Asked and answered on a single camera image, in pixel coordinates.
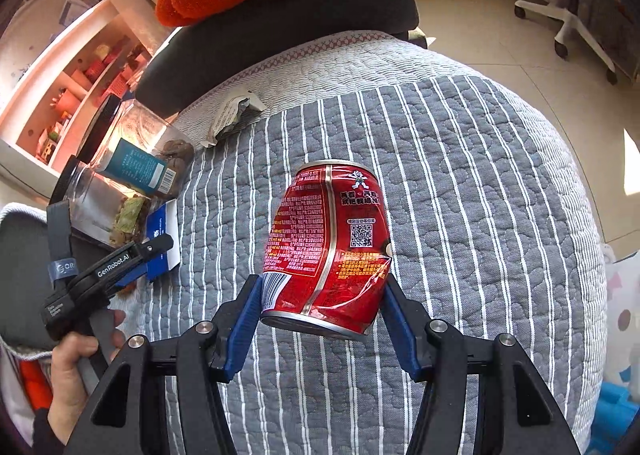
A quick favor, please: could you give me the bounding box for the torn paper wrapper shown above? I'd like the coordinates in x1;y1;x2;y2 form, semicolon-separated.
201;90;267;148

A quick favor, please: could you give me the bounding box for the red soda can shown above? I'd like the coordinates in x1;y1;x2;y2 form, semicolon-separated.
260;160;393;340

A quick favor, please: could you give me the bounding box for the white patterned trash bin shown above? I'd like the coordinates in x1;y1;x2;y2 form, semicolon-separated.
602;245;640;403

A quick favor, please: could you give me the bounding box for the person's left hand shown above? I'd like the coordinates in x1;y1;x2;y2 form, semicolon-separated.
48;331;100;445

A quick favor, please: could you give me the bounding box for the dark grey chair back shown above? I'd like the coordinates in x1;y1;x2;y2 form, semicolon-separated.
0;202;116;361

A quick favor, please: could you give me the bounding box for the clear jar with black lid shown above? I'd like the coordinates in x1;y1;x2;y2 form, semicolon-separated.
50;155;151;248

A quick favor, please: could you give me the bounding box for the clear jar with teal label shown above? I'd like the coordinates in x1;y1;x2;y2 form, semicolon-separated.
77;94;195;201

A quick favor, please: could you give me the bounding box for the blue plastic stool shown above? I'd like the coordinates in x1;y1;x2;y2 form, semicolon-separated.
587;383;639;454

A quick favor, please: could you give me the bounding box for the grey striped quilted blanket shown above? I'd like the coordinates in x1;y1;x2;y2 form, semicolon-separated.
115;32;606;454

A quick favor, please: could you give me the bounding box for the white bookshelf with red items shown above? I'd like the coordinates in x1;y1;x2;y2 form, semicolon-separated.
1;0;164;200

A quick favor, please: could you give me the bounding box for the black cushion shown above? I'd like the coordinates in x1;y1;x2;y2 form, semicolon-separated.
134;0;419;117

